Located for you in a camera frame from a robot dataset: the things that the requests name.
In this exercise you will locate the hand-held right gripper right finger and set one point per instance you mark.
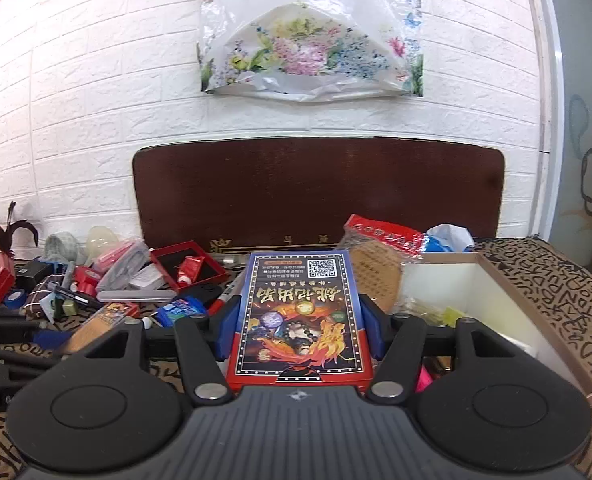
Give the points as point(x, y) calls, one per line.
point(371, 320)

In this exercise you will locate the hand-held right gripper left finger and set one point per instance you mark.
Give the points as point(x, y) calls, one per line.
point(228, 320)

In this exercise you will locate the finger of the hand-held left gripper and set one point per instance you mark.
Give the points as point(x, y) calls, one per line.
point(50, 341)
point(10, 321)

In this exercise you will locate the cork insoles plastic packet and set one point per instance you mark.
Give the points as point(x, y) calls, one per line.
point(376, 260)

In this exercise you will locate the blue printed card box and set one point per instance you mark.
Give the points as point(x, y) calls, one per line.
point(301, 325)

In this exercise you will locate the yellow-green packet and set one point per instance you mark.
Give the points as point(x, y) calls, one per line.
point(443, 317)

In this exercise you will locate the cardboard box container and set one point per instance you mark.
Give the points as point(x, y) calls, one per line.
point(476, 290)

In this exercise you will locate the blue floss container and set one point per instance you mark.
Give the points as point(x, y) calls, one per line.
point(183, 307)

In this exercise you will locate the blue tape roll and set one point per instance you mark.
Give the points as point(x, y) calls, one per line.
point(15, 300)

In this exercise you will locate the silver marker pen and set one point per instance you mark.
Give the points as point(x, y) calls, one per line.
point(230, 287)

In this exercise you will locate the black key pouch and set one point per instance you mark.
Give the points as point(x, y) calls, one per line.
point(206, 292)

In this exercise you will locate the black pen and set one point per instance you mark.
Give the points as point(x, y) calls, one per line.
point(75, 296)

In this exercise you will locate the orange printed box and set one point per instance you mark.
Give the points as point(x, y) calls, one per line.
point(100, 322)

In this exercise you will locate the black box with blue circle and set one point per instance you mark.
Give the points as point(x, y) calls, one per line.
point(33, 272)

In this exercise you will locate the silver metal object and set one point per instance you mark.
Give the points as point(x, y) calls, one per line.
point(225, 260)

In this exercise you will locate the red tube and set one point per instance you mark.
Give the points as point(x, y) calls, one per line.
point(189, 268)

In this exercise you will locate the red tray box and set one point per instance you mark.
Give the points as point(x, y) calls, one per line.
point(190, 252)

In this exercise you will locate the pink item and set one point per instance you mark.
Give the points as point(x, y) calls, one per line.
point(423, 377)

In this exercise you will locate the dark red feather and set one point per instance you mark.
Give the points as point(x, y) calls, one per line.
point(0, 232)

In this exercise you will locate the white packet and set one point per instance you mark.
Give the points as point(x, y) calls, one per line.
point(148, 277)

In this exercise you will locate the clear tape roll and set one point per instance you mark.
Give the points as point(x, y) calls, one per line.
point(63, 245)

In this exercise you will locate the pink tube clear pack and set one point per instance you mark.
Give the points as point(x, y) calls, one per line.
point(120, 257)

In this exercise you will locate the blue and white plastic bag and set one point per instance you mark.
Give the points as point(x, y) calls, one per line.
point(448, 237)

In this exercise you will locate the dark brown wooden board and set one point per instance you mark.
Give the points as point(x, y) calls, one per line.
point(321, 190)

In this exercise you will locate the floral plastic bag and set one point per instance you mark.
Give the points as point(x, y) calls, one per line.
point(311, 30)

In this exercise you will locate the grey panel with cartoon outline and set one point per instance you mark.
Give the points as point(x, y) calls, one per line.
point(586, 110)

